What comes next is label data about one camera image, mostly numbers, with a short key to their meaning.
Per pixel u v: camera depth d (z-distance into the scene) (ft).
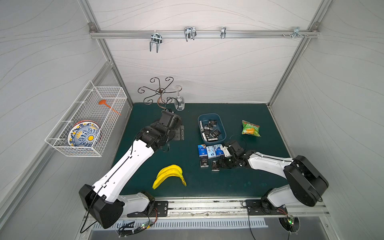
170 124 1.79
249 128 3.30
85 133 2.05
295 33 2.52
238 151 2.31
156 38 2.56
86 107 2.30
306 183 1.41
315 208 2.46
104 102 2.57
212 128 3.39
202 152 2.99
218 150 3.00
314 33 2.57
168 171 2.63
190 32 2.51
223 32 2.56
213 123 3.52
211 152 2.98
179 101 3.03
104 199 1.23
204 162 2.88
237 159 2.26
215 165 2.84
